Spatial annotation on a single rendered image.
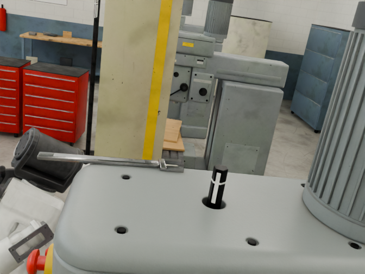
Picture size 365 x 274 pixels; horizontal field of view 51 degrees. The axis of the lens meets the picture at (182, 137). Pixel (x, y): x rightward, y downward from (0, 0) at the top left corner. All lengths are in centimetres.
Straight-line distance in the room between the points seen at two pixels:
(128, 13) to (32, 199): 144
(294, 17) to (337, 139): 967
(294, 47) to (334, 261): 985
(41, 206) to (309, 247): 66
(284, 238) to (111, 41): 184
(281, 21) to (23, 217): 944
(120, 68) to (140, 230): 181
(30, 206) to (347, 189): 71
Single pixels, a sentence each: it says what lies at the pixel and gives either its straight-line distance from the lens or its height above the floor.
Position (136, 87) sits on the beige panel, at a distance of 228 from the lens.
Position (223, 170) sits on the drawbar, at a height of 195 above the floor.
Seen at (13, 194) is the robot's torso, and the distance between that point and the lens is 99.
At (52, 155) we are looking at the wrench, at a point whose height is 190.
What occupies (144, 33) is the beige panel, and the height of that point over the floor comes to 194.
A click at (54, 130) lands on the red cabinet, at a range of 543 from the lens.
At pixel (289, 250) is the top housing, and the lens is 53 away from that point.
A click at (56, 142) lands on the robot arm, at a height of 178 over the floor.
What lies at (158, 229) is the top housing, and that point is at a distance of 51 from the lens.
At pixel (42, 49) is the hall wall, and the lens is 988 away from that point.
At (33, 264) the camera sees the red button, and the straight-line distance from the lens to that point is 64.
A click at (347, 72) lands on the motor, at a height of 211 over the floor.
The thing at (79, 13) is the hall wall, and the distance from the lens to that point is 963.
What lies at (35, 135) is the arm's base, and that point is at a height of 181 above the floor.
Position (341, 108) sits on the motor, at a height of 206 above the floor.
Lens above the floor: 217
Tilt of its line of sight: 20 degrees down
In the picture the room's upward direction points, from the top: 9 degrees clockwise
